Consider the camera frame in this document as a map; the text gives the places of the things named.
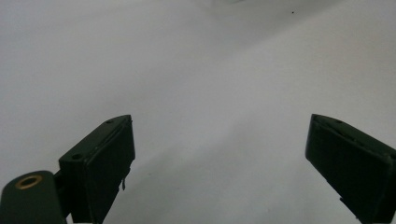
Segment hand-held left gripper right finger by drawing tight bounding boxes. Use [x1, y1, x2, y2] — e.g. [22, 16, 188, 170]
[304, 113, 396, 224]

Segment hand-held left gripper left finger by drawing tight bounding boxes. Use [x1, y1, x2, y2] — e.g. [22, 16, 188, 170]
[58, 114, 136, 224]

